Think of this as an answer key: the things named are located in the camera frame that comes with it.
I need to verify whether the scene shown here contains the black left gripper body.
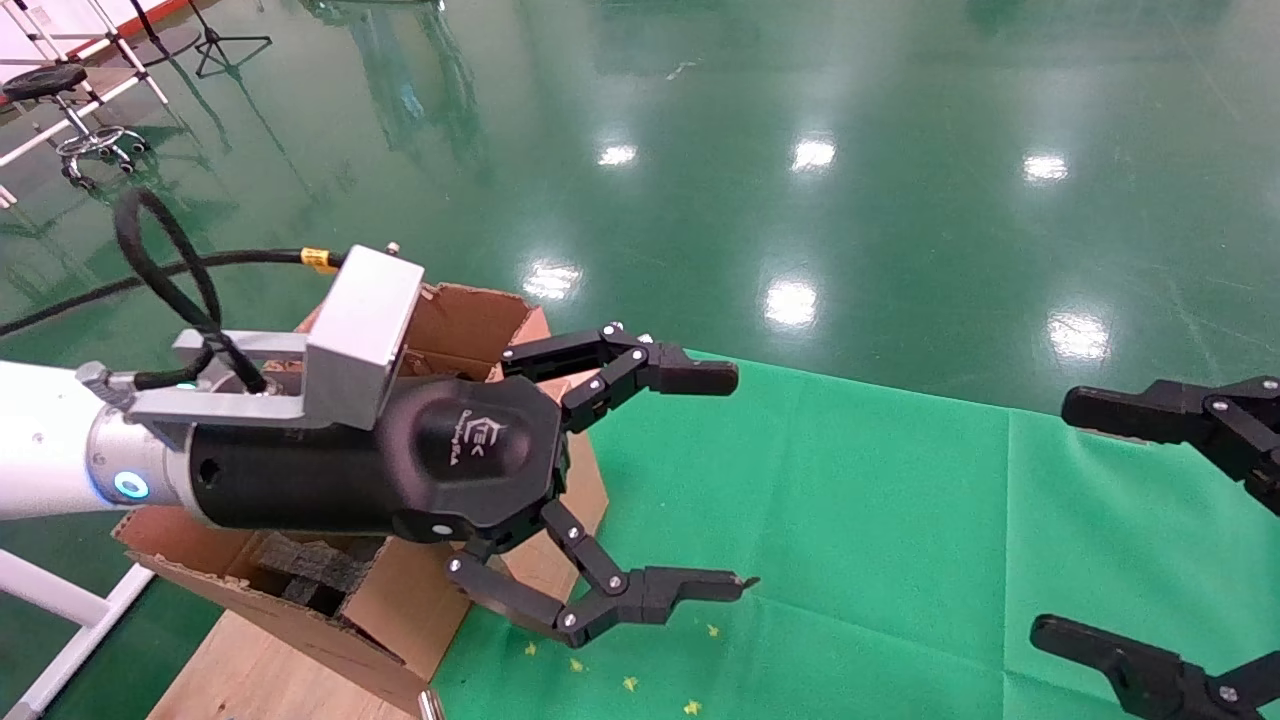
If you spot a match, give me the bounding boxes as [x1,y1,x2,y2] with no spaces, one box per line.
[185,375,573,549]

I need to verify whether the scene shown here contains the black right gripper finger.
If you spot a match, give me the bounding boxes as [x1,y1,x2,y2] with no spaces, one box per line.
[1030,614,1280,720]
[1062,376,1280,516]

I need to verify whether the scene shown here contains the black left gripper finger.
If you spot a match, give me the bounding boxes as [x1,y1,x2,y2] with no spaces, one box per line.
[445,500,759,649]
[500,322,739,433]

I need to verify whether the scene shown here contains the large open cardboard carton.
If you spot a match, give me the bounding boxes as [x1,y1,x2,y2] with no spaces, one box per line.
[112,283,609,716]

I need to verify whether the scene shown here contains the black foam block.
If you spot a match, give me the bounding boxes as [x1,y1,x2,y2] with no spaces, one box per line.
[258,535,386,613]

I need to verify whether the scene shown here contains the green cloth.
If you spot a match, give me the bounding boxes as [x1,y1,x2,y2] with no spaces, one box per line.
[430,350,1280,720]

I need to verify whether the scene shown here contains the black tripod stand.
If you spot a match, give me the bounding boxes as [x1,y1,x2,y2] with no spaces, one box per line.
[185,0,273,79]

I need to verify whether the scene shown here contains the black round-base stand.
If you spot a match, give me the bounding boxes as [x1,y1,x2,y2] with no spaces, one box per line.
[130,0,203,63]

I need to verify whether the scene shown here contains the black wheeled stool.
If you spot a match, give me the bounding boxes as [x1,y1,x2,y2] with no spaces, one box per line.
[2,62,151,191]

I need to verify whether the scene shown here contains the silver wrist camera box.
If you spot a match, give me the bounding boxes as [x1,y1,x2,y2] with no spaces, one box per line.
[125,245,426,451]

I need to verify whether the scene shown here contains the black cable with yellow tag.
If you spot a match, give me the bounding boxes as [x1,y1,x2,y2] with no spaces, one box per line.
[0,188,346,396]

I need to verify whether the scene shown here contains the white table frame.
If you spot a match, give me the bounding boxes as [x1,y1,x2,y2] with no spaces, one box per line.
[0,548,156,720]

